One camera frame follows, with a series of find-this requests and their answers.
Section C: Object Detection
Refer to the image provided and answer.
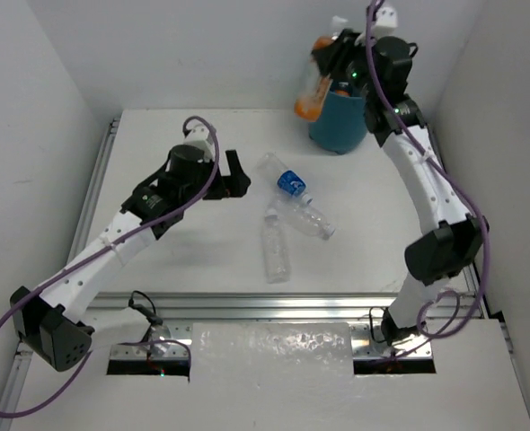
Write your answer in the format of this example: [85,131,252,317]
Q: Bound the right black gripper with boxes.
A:
[314,28,377,102]

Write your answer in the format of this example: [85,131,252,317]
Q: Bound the clear bottle front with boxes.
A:
[261,208,291,284]

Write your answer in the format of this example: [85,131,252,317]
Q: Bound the clear bottle diagonal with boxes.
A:
[267,197,335,241]

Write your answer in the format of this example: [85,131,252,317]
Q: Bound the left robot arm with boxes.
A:
[10,144,251,372]

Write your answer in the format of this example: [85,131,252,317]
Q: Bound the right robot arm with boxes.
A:
[311,29,488,345]

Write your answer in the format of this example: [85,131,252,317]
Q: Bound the teal plastic bin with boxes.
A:
[308,86,367,154]

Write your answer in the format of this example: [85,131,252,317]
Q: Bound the blue label bottle back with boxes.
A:
[256,153,313,206]

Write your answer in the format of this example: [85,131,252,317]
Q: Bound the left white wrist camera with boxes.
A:
[183,124,215,162]

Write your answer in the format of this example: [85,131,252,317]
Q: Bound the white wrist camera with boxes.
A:
[183,124,215,162]
[355,1,398,46]

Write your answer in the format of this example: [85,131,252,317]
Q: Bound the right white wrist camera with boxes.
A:
[355,1,398,46]

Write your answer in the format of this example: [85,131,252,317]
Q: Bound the aluminium frame rail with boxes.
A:
[0,114,516,431]

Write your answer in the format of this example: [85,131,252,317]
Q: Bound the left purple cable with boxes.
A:
[0,115,220,418]

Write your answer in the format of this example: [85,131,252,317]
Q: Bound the purple cable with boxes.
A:
[366,0,491,360]
[0,115,220,418]

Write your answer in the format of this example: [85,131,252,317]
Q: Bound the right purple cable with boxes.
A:
[366,0,491,360]

